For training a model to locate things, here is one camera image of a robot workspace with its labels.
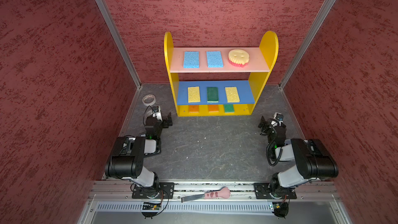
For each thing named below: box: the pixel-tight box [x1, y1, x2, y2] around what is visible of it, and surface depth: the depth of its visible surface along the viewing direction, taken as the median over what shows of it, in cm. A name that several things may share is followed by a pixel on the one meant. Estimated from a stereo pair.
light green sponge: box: [223, 104, 235, 114], surface depth 105 cm
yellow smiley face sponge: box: [228, 49, 250, 68], surface depth 74 cm
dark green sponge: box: [206, 86, 219, 103], surface depth 97 cm
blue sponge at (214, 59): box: [206, 50, 224, 68], surface depth 77 cm
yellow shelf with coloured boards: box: [163, 30, 279, 117], surface depth 94 cm
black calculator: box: [144, 141, 162, 157], surface depth 68 cm
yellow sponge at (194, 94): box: [187, 86, 201, 104], surface depth 97 cm
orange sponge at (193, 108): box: [188, 104, 199, 114], surface depth 106 cm
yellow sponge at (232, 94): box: [224, 86, 240, 103], surface depth 97 cm
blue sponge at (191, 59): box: [182, 50, 200, 69], surface depth 76 cm
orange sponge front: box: [207, 104, 219, 113], surface depth 108 cm
